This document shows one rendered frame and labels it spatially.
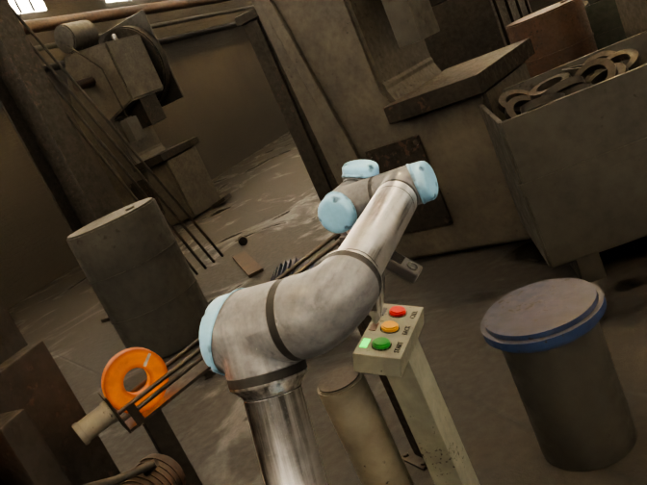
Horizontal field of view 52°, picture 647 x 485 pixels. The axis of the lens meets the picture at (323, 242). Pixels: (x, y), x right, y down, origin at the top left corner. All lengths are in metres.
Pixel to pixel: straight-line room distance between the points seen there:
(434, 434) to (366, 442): 0.16
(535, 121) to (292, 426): 1.92
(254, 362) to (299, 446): 0.13
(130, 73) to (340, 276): 8.44
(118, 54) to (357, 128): 5.98
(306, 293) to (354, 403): 0.77
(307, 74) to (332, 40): 0.24
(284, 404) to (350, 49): 2.73
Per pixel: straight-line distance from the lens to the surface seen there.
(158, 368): 1.71
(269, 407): 0.94
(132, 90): 9.15
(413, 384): 1.58
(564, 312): 1.75
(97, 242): 4.04
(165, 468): 1.71
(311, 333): 0.87
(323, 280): 0.88
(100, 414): 1.70
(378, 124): 3.53
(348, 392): 1.60
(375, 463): 1.69
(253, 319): 0.90
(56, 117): 5.66
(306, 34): 3.62
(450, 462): 1.69
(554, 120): 2.67
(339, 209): 1.21
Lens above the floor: 1.22
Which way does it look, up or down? 14 degrees down
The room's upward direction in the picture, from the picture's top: 24 degrees counter-clockwise
